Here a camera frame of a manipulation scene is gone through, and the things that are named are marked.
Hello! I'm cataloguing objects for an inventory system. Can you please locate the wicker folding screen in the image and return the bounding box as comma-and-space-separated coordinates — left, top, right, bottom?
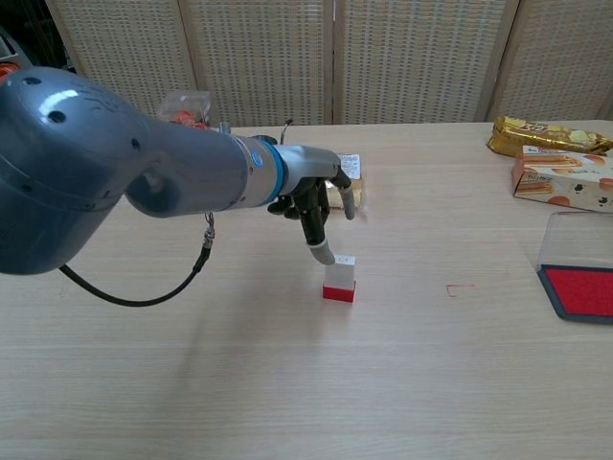
44, 0, 613, 131

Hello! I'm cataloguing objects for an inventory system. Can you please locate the orange biscuit box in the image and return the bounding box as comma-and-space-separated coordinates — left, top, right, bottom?
511, 145, 613, 214

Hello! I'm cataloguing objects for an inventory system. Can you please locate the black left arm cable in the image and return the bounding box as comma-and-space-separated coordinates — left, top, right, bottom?
57, 210, 216, 308

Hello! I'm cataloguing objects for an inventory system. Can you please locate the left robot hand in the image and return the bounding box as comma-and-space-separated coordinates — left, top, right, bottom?
266, 145, 358, 266

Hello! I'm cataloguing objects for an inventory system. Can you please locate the gold foil snack package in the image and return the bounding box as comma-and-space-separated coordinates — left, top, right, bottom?
486, 116, 613, 157

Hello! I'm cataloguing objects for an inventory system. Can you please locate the clear box with orange toys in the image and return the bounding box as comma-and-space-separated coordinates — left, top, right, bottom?
157, 90, 214, 130

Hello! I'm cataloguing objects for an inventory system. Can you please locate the red ink pad clear lid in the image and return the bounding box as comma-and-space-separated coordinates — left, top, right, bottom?
535, 211, 613, 326

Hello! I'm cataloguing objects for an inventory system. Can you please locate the bread in clear wrapper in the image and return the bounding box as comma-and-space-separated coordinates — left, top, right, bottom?
325, 152, 369, 212

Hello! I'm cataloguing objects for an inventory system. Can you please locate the white and red stamp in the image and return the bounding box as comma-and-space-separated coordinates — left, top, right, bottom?
322, 254, 358, 304

